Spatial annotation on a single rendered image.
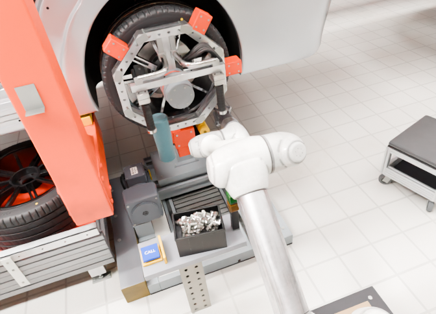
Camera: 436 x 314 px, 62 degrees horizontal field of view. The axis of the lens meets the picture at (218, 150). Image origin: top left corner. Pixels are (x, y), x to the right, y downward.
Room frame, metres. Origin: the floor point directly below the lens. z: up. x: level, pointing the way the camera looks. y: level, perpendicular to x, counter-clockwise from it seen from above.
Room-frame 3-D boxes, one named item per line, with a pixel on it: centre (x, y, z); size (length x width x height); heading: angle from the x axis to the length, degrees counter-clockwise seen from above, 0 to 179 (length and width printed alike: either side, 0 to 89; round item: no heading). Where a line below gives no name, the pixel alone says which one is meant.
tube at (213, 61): (1.53, 0.05, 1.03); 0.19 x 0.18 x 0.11; 14
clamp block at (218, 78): (1.47, -0.04, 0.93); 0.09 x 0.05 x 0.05; 14
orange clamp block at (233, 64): (1.71, -0.12, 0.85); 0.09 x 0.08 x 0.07; 104
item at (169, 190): (1.79, 0.22, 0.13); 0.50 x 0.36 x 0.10; 104
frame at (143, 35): (1.63, 0.18, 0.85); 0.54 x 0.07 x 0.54; 104
